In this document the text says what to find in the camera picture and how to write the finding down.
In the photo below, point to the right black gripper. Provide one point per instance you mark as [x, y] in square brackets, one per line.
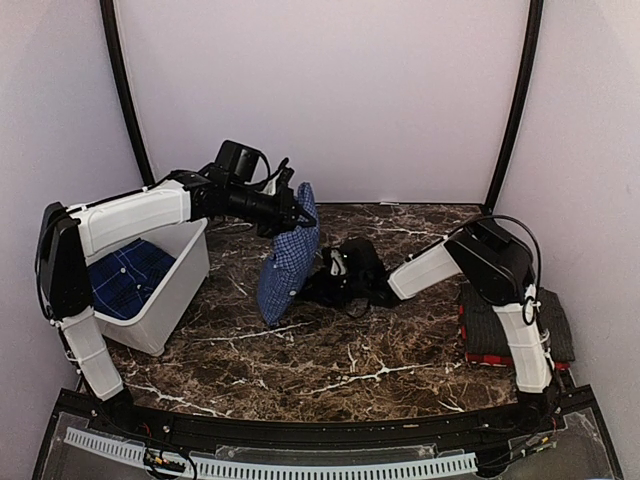
[320, 291]

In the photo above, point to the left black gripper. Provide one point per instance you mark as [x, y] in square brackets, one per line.
[283, 220]

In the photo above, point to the blue checked long sleeve shirt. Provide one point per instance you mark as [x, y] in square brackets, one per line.
[289, 264]

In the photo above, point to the black striped shirt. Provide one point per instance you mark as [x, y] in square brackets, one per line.
[480, 325]

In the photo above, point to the red plaid shirt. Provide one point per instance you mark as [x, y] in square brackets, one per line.
[487, 358]

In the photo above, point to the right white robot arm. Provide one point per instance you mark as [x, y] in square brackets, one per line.
[499, 266]

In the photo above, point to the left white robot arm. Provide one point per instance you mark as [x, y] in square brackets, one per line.
[69, 236]

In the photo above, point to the dark blue plaid shirt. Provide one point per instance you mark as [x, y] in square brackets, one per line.
[124, 280]

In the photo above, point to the white plastic bin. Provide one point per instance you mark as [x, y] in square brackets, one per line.
[150, 329]

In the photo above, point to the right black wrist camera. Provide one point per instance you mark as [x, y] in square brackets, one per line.
[354, 257]

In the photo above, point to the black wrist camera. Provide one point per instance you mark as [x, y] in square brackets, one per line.
[236, 164]
[354, 257]

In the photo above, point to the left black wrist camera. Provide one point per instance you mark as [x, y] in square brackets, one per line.
[236, 164]

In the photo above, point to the white slotted cable duct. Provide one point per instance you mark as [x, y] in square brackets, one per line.
[261, 463]

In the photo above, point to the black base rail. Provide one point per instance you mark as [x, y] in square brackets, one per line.
[570, 440]

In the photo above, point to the left black frame post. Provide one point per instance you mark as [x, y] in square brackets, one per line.
[123, 90]

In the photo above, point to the black frame post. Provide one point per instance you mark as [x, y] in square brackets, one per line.
[524, 74]
[123, 90]

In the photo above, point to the right black frame post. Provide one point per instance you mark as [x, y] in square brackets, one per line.
[524, 74]

